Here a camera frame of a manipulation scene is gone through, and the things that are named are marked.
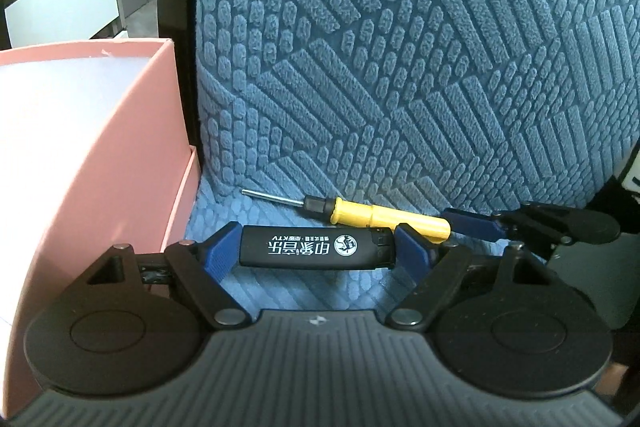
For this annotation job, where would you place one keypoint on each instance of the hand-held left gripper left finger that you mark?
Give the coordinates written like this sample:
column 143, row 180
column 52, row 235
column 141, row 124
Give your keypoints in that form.
column 220, row 252

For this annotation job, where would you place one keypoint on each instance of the blue textured chair cover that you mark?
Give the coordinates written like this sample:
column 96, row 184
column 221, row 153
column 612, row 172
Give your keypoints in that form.
column 400, row 57

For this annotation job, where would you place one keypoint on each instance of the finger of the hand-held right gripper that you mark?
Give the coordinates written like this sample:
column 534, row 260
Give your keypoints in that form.
column 475, row 223

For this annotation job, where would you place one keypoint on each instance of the black and cream printed blanket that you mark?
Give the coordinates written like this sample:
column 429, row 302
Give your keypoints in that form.
column 634, row 179

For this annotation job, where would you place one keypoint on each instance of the pink cardboard box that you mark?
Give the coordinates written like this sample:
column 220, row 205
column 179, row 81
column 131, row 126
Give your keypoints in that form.
column 125, row 167

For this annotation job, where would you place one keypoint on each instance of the black lighter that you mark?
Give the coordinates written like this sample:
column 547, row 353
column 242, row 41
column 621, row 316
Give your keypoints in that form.
column 310, row 249

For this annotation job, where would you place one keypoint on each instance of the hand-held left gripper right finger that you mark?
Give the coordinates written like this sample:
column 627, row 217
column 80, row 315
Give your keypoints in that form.
column 410, row 249

